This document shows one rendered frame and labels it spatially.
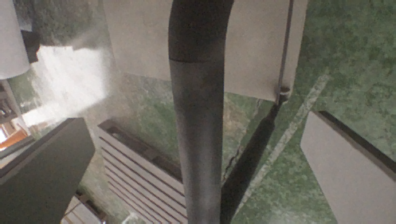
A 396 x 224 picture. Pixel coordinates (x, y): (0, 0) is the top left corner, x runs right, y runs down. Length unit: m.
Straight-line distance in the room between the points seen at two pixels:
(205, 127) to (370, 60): 0.80
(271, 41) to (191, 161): 0.57
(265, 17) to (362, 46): 0.38
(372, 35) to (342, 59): 0.12
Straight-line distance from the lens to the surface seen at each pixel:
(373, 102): 0.97
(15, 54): 1.92
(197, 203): 0.22
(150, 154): 1.64
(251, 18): 0.70
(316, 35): 0.88
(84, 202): 4.35
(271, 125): 0.52
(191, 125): 0.15
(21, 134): 5.49
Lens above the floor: 0.87
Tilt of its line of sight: 47 degrees down
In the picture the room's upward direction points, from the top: 131 degrees counter-clockwise
